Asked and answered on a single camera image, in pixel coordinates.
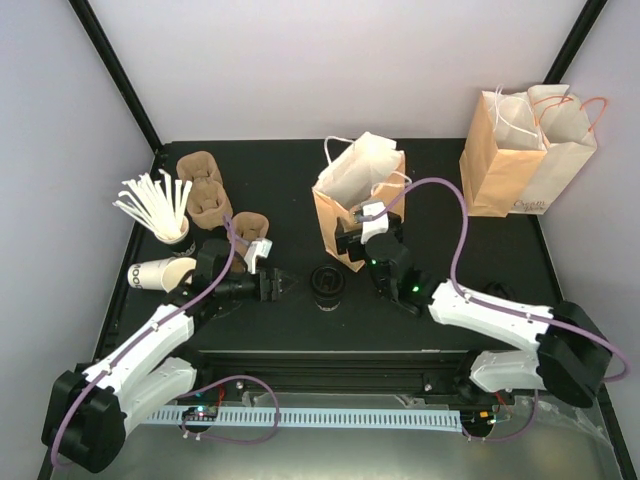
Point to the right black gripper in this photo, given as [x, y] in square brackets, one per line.
[351, 238]

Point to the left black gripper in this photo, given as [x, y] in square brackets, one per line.
[271, 291]

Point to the white paper coffee cup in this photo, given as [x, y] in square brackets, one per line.
[328, 286]

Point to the kraft paper bag white handles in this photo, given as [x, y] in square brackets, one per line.
[368, 169]

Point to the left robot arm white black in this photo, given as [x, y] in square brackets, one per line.
[92, 412]

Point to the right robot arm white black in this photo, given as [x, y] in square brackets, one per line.
[557, 349]

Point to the stacked brown pulp cup carriers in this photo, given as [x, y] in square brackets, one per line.
[207, 202]

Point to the stack of white paper cups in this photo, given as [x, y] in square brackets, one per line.
[159, 275]

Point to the stack of black cup lids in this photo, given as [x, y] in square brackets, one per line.
[500, 290]

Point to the cup holding white straws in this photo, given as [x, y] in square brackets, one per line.
[160, 207]

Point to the tall kraft paper bag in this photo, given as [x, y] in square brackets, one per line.
[503, 150]

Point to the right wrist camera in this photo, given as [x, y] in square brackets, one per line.
[372, 219]

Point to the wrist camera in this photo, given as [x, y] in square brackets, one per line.
[372, 219]
[257, 249]

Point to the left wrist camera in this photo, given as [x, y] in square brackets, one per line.
[257, 249]

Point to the light blue slotted cable duct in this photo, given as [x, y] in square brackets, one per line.
[326, 418]

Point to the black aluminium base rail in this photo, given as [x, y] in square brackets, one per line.
[438, 377]

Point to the white paper bag orange handles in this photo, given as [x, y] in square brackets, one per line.
[569, 138]

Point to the right black frame post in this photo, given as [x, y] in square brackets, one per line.
[574, 40]

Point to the black frame post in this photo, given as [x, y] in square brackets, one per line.
[101, 43]
[574, 40]

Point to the left black frame post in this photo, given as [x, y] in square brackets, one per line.
[101, 43]

